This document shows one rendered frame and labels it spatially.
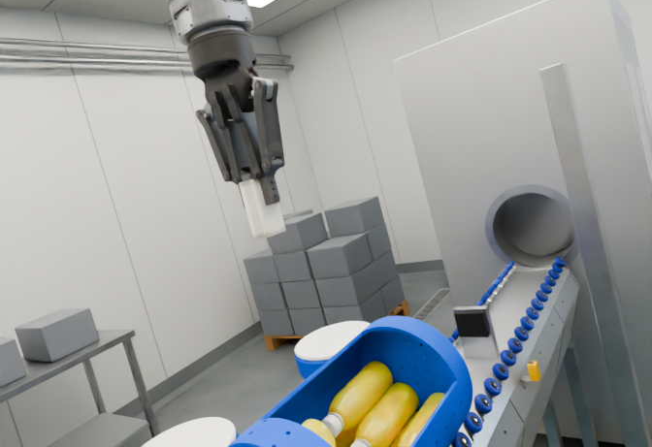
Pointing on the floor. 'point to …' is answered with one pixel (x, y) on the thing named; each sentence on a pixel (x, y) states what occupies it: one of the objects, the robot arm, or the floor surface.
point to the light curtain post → (595, 254)
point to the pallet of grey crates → (326, 272)
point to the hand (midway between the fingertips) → (262, 207)
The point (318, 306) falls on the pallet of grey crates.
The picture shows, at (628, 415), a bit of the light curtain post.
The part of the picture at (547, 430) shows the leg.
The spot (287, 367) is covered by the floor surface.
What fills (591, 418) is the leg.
